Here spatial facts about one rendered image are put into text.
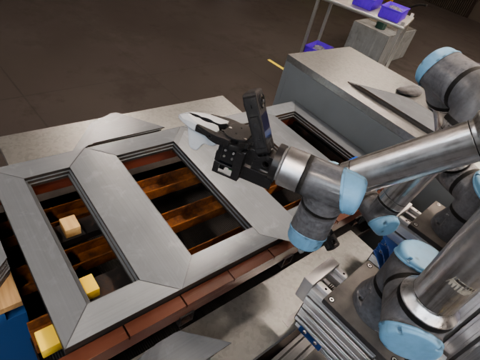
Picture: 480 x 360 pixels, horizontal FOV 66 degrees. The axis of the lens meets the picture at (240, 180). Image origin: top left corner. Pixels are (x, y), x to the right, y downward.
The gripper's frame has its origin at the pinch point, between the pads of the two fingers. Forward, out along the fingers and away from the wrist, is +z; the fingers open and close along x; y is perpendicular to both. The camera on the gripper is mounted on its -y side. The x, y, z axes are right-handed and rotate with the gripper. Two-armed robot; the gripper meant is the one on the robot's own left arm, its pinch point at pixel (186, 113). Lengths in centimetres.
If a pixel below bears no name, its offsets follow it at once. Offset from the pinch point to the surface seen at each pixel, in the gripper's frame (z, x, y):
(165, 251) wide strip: 7, 21, 58
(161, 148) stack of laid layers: 37, 69, 54
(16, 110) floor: 203, 148, 126
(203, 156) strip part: 19, 72, 51
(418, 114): -63, 139, 20
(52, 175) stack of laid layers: 59, 30, 58
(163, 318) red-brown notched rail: -4, 3, 63
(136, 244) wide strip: 16, 18, 59
